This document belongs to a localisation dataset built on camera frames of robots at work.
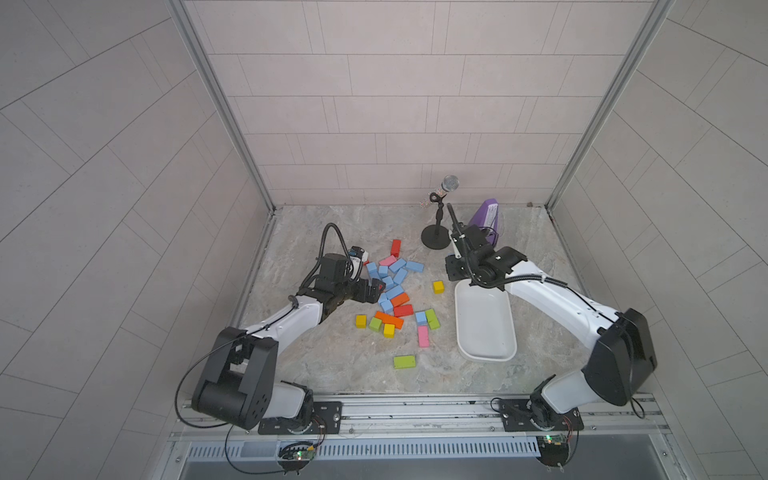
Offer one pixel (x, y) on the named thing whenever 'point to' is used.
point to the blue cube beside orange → (387, 307)
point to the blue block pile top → (396, 266)
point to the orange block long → (388, 319)
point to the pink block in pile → (388, 261)
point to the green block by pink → (432, 319)
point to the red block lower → (403, 310)
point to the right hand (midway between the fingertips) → (449, 264)
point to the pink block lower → (423, 337)
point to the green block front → (404, 361)
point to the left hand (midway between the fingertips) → (375, 279)
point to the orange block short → (400, 299)
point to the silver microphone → (449, 183)
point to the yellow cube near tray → (439, 287)
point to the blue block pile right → (415, 266)
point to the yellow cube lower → (389, 330)
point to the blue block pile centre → (400, 276)
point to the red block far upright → (395, 248)
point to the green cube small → (375, 324)
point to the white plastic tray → (485, 323)
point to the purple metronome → (486, 218)
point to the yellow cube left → (360, 321)
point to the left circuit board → (297, 455)
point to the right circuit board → (554, 449)
